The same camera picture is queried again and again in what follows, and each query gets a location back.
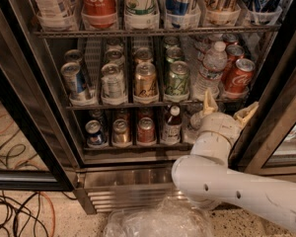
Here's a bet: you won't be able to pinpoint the blue silver can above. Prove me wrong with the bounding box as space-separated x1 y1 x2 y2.
64 49 84 64
60 62 91 105

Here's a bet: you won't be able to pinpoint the brown drink bottle white cap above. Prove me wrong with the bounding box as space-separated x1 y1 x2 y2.
162 106 182 145

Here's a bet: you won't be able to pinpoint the wire shelf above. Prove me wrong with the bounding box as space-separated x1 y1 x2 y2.
34 25 280 39
66 99 245 111

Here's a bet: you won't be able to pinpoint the blue red can top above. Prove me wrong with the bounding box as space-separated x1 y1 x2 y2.
165 0 200 30

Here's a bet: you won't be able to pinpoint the white labelled bottle top left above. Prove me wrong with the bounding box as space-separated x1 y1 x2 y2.
35 0 79 32

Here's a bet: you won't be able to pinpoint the green can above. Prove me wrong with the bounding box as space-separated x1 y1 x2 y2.
165 46 185 69
163 36 180 49
165 61 189 102

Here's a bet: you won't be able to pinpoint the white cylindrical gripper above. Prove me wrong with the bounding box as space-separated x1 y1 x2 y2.
199 88 259 145

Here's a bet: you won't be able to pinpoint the clear water bottle middle shelf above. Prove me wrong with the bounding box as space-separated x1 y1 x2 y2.
193 41 228 100

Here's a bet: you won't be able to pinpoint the gold can bottom shelf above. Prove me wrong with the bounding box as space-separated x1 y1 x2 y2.
112 118 131 146

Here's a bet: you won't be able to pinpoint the silver white can front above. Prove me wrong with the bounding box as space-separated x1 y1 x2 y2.
101 63 126 105

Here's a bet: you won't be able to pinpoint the middle wire shelf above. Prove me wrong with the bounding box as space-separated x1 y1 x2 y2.
66 99 245 111

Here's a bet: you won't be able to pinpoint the silver white can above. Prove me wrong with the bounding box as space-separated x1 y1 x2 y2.
106 38 124 50
101 63 126 105
105 48 125 66

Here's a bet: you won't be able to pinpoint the red coke can front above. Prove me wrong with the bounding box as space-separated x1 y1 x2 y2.
224 58 256 99

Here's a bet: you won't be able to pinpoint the blue pepsi can bottom shelf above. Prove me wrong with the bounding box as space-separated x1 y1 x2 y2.
85 119 107 147

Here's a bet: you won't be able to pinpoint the orange cable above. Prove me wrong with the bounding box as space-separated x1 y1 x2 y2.
0 191 57 237

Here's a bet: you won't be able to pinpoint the blue white can top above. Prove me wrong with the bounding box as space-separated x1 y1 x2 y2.
242 0 281 26

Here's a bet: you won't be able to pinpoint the clear water bottle bottom shelf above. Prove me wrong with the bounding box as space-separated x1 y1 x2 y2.
184 111 203 144

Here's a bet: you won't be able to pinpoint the clear water bottle shelf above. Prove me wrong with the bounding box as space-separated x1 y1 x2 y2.
184 111 203 144
193 41 228 100

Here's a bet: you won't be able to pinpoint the gold black can top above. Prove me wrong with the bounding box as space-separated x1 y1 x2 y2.
201 0 241 26

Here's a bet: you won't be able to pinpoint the right glass fridge door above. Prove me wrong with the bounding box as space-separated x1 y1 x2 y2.
229 18 296 182

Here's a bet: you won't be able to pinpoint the green can front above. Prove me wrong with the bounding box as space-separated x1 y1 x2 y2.
165 61 189 102

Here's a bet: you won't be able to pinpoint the red coke can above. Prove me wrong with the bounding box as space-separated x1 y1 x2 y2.
221 44 245 82
222 34 239 45
224 58 256 99

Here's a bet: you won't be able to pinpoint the glass fridge door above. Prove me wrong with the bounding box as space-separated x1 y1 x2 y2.
0 0 82 191
229 18 296 182

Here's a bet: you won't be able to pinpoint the left glass fridge door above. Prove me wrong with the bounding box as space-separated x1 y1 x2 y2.
0 0 82 191

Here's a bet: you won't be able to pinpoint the large coca-cola bottle top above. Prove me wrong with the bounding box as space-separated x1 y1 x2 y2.
83 0 116 29

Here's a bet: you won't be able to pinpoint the blue silver can front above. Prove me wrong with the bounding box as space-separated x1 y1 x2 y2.
60 62 91 105

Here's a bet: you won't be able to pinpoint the black cables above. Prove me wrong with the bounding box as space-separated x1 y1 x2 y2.
0 191 77 237

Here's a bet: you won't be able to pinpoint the orange can bottom shelf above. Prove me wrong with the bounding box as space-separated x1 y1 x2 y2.
137 118 156 143

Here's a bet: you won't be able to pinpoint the stainless fridge base grille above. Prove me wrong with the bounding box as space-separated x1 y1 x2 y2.
72 163 296 215

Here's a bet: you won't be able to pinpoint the top wire shelf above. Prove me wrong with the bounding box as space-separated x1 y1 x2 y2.
34 25 280 39

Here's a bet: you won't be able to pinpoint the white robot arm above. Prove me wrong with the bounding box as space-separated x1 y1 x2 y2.
172 90 296 234

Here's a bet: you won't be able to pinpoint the gold can front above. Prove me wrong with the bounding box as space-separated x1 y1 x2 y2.
133 62 158 104

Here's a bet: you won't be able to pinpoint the clear plastic bag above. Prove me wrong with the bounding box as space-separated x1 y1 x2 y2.
103 197 214 237

